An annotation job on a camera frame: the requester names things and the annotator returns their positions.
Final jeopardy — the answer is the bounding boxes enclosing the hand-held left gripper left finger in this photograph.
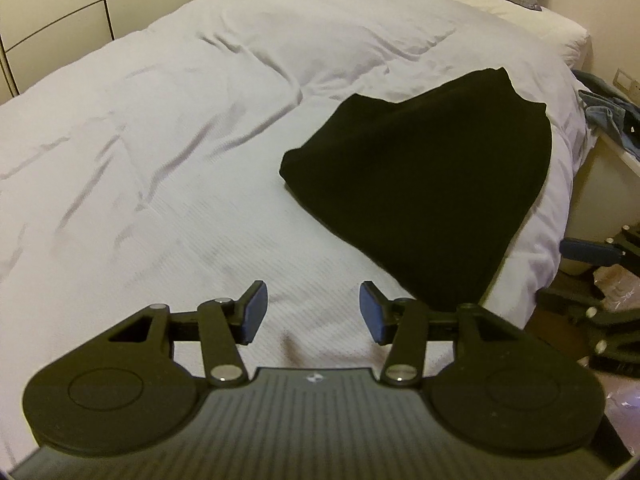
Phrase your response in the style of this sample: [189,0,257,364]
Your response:
[107,280,269,388]

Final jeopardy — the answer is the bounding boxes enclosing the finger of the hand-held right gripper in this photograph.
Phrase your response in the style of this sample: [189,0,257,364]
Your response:
[559,227,640,275]
[537,285,640,368]

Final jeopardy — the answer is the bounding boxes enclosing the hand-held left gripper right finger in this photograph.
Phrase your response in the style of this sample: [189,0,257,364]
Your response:
[359,281,521,388]

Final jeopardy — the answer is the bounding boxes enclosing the black pants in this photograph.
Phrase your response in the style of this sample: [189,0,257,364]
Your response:
[279,67,552,313]

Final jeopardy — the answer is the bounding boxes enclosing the clear plastic bag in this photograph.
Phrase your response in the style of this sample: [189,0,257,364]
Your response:
[592,265,640,306]

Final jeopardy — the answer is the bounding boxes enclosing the blue jeans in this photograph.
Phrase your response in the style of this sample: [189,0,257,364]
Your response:
[585,92,640,161]

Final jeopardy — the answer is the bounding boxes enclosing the grey-blue denim garment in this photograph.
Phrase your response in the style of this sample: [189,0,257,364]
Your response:
[572,69,631,111]

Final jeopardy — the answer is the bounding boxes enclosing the white duvet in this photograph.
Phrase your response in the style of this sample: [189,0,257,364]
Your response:
[0,0,588,461]

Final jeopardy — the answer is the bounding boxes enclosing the white pillow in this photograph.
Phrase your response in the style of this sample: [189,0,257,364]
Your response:
[390,0,591,68]

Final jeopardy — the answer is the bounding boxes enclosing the cream wardrobe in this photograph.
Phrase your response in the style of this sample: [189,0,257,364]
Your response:
[0,0,221,106]

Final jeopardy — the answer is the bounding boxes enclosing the wall light switch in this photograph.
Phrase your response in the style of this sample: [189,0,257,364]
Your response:
[614,67,640,92]

